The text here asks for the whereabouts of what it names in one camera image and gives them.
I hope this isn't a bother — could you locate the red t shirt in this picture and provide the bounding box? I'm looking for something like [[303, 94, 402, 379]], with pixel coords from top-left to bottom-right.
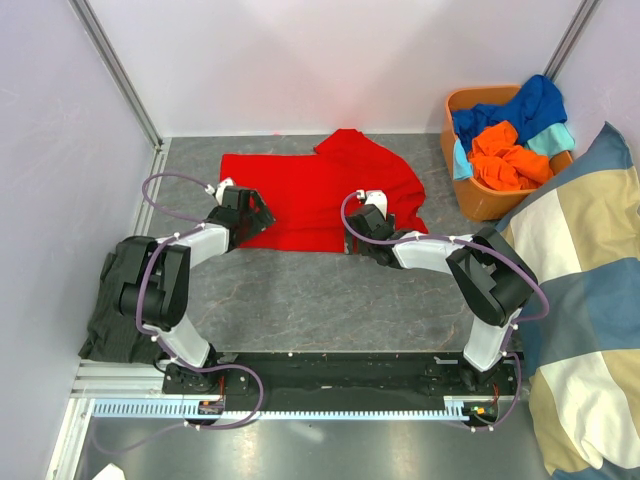
[[220, 129, 428, 253]]

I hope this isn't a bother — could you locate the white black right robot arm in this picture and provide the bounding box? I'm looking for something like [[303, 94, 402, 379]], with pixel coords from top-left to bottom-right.
[[340, 203, 543, 394]]

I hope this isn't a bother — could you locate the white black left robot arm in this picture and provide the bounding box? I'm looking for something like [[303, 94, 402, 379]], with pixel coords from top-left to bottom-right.
[[114, 179, 275, 393]]

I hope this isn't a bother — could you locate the orange plastic laundry basket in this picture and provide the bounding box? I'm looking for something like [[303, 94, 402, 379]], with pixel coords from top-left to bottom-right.
[[441, 85, 572, 221]]

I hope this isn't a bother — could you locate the orange t shirt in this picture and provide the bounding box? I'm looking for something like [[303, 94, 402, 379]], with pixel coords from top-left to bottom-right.
[[468, 121, 554, 191]]

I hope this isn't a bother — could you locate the dark green striped folded shirt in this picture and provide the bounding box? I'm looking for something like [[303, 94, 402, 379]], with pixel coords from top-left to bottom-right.
[[78, 252, 162, 364]]

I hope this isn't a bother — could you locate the blue and teal t shirt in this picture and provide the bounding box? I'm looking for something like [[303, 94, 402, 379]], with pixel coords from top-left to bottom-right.
[[451, 75, 575, 181]]

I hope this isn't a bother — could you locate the blue and beige checked pillow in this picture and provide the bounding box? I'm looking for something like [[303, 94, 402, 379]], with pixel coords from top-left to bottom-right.
[[498, 124, 639, 479]]

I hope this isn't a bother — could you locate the white object bottom left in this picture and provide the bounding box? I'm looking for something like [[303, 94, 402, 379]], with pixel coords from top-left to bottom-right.
[[92, 463, 126, 480]]

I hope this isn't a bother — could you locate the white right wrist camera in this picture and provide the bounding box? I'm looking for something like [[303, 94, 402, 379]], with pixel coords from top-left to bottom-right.
[[356, 189, 388, 218]]

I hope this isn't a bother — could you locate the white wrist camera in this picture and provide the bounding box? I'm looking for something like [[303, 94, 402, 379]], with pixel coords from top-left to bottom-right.
[[204, 177, 235, 203], [356, 189, 388, 218]]

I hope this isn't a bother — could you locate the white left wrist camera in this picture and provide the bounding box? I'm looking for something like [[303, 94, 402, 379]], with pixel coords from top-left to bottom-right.
[[204, 177, 235, 203]]

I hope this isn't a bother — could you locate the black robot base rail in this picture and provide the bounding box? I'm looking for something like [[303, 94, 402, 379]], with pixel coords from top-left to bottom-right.
[[162, 352, 517, 396]]

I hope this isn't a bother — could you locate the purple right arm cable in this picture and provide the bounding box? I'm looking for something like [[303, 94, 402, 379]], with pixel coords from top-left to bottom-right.
[[340, 188, 551, 436]]

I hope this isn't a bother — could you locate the light blue slotted cable duct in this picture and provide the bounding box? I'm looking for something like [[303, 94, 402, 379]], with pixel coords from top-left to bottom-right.
[[92, 398, 471, 421]]

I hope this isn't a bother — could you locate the aluminium corner frame post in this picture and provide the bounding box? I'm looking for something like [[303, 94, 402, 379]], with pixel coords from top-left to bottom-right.
[[69, 0, 164, 150]]

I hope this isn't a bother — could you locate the right aluminium corner post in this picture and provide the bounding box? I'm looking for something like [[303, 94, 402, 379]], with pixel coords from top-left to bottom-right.
[[543, 0, 602, 81]]

